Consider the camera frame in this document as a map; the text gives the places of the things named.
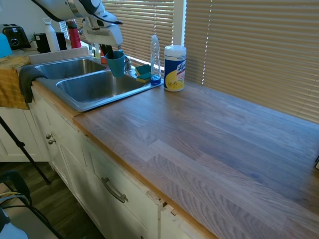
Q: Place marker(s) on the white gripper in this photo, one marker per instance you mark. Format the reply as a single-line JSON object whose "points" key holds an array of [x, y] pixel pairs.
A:
{"points": [[104, 33]]}

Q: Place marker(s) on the teal mug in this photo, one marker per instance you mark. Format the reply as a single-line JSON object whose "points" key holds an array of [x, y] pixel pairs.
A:
{"points": [[115, 66]]}

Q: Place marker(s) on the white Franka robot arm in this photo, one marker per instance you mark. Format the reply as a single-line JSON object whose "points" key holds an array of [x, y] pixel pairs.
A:
{"points": [[62, 10]]}

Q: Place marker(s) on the chrome sink faucet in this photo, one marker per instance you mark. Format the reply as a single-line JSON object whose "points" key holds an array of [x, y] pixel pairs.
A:
{"points": [[127, 64]]}

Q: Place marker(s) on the stainless steel double sink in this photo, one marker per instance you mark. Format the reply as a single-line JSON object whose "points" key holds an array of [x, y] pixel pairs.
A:
{"points": [[99, 87]]}

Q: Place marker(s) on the small orange container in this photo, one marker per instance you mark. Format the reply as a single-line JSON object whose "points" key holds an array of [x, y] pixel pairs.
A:
{"points": [[103, 59]]}

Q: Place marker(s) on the yellow liquid soap bottle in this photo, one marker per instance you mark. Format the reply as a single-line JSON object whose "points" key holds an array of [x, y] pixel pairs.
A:
{"points": [[96, 51]]}

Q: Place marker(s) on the yellow green sponge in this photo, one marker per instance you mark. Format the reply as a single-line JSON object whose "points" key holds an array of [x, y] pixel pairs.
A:
{"points": [[144, 77], [143, 69]]}

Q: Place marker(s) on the narrow beige window blind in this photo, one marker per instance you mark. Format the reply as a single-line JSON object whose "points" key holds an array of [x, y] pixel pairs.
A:
{"points": [[144, 25]]}

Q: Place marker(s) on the red water bottle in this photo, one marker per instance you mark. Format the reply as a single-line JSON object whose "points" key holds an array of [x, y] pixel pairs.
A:
{"points": [[74, 37]]}

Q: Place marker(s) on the clear dish soap bottle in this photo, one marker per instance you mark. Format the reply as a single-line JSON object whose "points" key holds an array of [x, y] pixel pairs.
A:
{"points": [[155, 62]]}

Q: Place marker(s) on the black tumbler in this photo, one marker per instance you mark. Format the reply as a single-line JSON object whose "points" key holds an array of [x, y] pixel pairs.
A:
{"points": [[61, 41]]}

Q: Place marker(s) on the Lysol wipes canister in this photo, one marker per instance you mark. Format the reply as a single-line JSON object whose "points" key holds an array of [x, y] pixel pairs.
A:
{"points": [[174, 69]]}

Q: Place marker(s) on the white water bottle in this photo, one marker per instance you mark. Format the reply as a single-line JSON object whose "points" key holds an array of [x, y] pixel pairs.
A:
{"points": [[51, 37]]}

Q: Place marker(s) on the black canister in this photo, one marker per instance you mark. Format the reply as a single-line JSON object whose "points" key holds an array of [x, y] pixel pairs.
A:
{"points": [[42, 43]]}

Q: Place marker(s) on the grey dish cloth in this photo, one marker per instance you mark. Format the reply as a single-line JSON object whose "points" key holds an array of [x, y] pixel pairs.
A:
{"points": [[26, 82]]}

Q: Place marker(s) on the black toaster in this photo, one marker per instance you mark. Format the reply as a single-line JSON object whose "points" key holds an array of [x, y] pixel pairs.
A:
{"points": [[16, 37]]}

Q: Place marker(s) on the round metal cabinet knob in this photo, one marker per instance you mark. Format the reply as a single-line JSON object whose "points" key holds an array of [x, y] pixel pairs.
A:
{"points": [[49, 136], [51, 142]]}

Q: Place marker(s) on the yellow patterned towel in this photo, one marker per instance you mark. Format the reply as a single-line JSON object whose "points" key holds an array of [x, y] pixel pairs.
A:
{"points": [[10, 82]]}

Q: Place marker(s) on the light blue plastic object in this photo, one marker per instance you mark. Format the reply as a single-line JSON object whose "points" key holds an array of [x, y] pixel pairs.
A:
{"points": [[4, 47]]}

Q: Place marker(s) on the white kitchen cabinet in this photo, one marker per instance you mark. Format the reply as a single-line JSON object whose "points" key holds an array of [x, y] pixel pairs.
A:
{"points": [[74, 159]]}

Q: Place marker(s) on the wide beige window blind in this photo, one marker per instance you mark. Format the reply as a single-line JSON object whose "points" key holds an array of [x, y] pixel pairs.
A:
{"points": [[249, 49]]}

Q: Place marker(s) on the black tripod leg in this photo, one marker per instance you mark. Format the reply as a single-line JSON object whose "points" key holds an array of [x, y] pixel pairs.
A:
{"points": [[22, 149]]}

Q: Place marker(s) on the white window frame post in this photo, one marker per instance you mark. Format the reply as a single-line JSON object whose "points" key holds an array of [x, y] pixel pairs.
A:
{"points": [[180, 22]]}

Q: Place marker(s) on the black cart frame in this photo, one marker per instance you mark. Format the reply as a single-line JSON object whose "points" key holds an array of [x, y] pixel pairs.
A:
{"points": [[17, 181]]}

